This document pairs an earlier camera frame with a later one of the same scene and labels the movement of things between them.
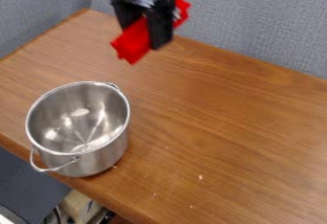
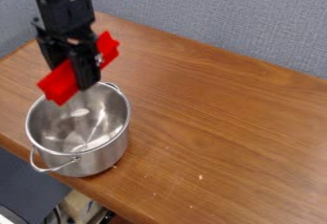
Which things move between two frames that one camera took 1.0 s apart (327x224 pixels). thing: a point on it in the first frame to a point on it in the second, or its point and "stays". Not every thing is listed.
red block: (134, 41) to (59, 83)
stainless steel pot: (77, 123) stays
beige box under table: (79, 209) stays
